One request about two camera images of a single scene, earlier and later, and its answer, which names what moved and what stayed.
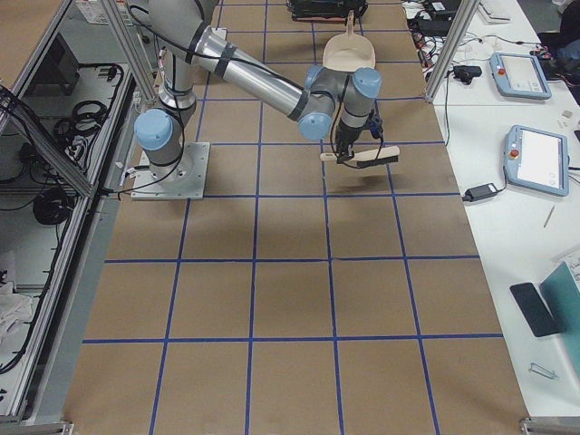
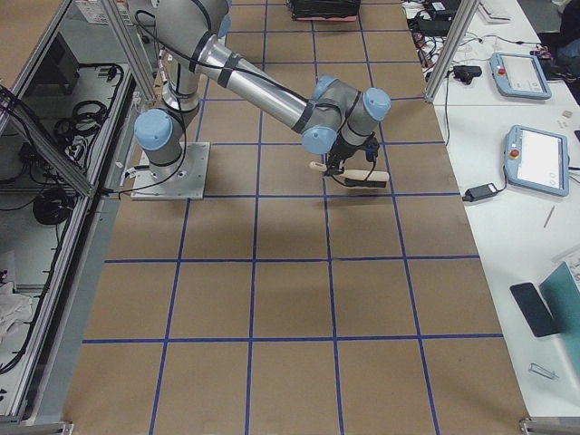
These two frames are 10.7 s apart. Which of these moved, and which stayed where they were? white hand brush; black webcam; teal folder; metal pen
Moved: white hand brush
Stayed: black webcam; teal folder; metal pen
